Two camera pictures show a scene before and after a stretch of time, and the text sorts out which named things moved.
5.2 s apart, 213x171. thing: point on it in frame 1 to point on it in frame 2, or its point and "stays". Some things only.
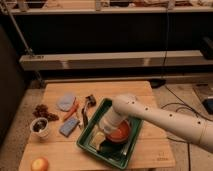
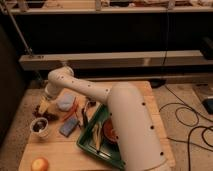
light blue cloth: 65,102 stays
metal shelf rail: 111,60 stays
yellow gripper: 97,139 to 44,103
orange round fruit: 40,164 stays
